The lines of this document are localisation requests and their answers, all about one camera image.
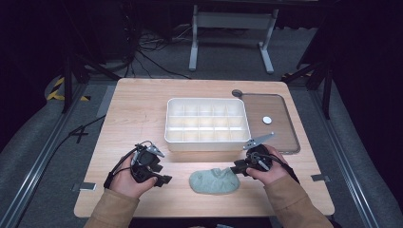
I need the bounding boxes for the black metal stand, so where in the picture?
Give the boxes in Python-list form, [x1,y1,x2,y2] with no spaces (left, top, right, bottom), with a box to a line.
[61,53,122,114]
[281,60,334,121]

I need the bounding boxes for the grey metal floor rail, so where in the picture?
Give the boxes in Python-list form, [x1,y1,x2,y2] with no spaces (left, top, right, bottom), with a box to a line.
[308,89,381,228]
[0,84,88,228]

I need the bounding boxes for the silver tape piece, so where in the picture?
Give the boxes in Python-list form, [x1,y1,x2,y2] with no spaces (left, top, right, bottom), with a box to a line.
[71,181,98,192]
[311,173,331,183]

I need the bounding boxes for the black floor cable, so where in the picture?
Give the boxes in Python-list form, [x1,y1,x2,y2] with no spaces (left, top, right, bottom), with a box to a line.
[53,114,107,165]

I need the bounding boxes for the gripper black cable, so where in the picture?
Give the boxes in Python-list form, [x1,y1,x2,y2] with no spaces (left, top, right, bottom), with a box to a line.
[104,141,153,190]
[253,151,300,184]

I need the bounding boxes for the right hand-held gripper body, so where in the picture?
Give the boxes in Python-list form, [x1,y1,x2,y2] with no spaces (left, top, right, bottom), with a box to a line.
[242,132,276,174]

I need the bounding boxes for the person's right hand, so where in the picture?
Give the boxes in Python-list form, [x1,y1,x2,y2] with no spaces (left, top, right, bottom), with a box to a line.
[246,144,291,186]

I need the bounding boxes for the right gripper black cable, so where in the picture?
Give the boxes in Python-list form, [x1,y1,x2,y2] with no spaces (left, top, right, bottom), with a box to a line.
[253,151,300,184]

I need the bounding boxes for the white metal stand frame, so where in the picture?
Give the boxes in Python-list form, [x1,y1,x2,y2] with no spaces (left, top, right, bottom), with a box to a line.
[188,4,279,74]

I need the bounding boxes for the white divided storage box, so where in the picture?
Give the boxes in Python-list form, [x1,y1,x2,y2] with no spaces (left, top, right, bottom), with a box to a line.
[163,97,252,152]

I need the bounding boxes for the person's left hand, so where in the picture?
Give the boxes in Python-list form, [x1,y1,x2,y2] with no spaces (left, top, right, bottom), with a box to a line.
[108,155,159,200]

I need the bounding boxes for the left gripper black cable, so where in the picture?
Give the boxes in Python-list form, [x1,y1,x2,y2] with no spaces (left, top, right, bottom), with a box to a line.
[104,141,153,190]

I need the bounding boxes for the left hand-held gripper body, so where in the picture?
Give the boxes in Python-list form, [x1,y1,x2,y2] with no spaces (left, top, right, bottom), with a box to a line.
[130,143,165,183]

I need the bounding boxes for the clear lid with grey rim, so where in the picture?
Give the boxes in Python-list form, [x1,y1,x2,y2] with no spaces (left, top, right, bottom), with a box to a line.
[240,92,301,155]

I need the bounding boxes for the bundle of black floor cables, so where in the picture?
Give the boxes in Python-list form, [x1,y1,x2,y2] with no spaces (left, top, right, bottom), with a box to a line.
[125,28,193,80]

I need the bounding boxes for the grey-green cloth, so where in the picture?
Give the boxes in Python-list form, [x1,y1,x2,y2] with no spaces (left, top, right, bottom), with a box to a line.
[188,166,241,196]

